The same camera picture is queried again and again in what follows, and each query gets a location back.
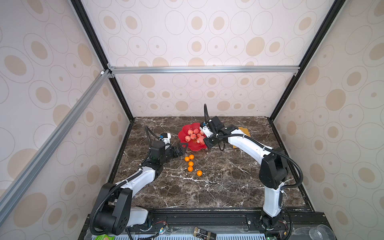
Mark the green packet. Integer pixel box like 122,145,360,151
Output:
95,235,115,240

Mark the right black corner post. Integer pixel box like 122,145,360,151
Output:
268,0,346,123

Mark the red flower-shaped fruit bowl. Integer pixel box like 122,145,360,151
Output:
178,123,207,152

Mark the black corner post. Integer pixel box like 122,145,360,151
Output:
70,0,135,122
268,0,346,123

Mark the yellow green snack bag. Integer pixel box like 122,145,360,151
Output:
239,127,251,138

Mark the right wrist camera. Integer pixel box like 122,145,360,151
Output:
200,116,225,138

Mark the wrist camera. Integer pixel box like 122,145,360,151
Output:
200,116,225,138
151,133,172,158

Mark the clear plastic cup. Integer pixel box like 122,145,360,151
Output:
309,225,336,240

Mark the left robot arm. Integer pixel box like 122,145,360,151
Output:
89,126,189,236

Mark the horizontal aluminium rail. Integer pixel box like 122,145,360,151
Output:
101,66,300,76

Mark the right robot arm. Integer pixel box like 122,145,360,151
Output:
201,104,304,230

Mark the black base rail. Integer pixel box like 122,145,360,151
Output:
78,209,337,240

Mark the pink peach top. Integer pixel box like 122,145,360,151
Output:
197,136,205,145

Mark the black battery with gold label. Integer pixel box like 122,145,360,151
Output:
193,227,217,240

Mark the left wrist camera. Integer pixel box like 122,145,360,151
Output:
151,133,172,158

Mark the left black corner post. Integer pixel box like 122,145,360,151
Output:
70,0,135,122

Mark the left diagonal aluminium rail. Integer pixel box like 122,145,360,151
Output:
1,69,112,225

